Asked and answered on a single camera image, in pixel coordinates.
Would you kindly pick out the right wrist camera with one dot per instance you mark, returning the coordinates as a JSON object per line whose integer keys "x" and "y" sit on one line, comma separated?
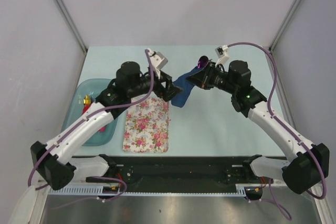
{"x": 222, "y": 53}

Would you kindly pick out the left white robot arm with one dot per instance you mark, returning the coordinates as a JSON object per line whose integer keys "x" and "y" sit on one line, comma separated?
{"x": 54, "y": 160}

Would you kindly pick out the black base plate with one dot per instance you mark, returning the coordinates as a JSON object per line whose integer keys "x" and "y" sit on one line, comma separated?
{"x": 188, "y": 174}

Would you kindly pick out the gold utensil in roll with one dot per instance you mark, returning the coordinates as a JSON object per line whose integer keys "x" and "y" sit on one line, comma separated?
{"x": 87, "y": 100}

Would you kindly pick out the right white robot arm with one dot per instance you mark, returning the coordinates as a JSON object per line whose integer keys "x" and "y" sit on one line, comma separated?
{"x": 306, "y": 164}

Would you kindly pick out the dark blue paper napkin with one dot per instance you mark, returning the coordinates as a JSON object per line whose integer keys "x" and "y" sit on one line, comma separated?
{"x": 180, "y": 99}

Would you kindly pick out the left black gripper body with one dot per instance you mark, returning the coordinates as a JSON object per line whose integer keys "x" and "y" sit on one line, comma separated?
{"x": 158, "y": 88}

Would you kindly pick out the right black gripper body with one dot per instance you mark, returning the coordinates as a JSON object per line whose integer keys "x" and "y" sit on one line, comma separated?
{"x": 214, "y": 77}

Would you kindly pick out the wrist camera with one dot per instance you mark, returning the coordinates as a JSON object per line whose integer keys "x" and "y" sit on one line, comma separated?
{"x": 222, "y": 53}
{"x": 158, "y": 61}

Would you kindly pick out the purple metal spoon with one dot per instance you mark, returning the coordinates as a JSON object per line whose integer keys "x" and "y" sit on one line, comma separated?
{"x": 202, "y": 62}

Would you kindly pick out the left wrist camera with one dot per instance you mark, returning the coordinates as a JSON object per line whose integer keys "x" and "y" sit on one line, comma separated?
{"x": 158, "y": 61}

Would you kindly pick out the teal plastic tray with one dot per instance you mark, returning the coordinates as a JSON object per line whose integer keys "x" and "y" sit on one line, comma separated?
{"x": 93, "y": 88}

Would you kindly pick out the pink napkin roll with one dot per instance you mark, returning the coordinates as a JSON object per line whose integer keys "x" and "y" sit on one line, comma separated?
{"x": 102, "y": 129}

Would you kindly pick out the white cable duct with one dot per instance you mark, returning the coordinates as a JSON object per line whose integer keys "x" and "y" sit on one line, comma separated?
{"x": 99, "y": 190}

